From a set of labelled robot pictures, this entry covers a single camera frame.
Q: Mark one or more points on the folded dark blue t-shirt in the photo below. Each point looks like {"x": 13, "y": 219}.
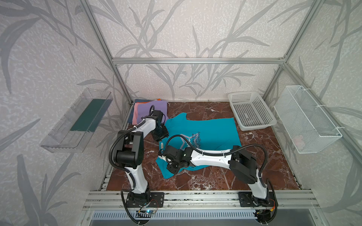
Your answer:
{"x": 140, "y": 101}

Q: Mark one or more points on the folded purple t-shirt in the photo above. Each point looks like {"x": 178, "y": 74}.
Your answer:
{"x": 144, "y": 109}

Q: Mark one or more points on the white wire wall basket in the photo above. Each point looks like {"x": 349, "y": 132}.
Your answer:
{"x": 307, "y": 124}

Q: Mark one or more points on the teal printed t-shirt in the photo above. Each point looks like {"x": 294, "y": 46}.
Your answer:
{"x": 215, "y": 135}

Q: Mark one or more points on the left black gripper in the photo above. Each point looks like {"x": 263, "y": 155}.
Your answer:
{"x": 160, "y": 133}

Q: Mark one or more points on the green circuit board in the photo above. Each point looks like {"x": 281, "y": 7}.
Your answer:
{"x": 147, "y": 212}

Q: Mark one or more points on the aluminium frame crossbar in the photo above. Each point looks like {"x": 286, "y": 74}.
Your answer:
{"x": 178, "y": 60}

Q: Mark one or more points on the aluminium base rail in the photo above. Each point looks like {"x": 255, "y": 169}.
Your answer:
{"x": 204, "y": 200}

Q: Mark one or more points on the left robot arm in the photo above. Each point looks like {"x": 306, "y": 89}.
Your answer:
{"x": 128, "y": 153}

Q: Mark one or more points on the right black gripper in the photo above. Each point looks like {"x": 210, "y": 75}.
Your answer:
{"x": 167, "y": 159}

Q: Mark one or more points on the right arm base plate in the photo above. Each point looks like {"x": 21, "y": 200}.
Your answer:
{"x": 246, "y": 199}

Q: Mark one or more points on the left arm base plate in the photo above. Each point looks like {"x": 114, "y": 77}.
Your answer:
{"x": 152, "y": 199}

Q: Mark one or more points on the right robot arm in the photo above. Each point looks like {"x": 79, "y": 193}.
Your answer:
{"x": 238, "y": 160}

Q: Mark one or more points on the white plastic laundry basket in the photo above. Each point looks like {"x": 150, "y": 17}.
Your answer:
{"x": 250, "y": 111}

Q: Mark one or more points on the clear plastic wall bin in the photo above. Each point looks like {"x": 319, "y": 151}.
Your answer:
{"x": 76, "y": 128}

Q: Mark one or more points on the folded pink t-shirt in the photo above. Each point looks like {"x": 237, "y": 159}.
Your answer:
{"x": 135, "y": 114}

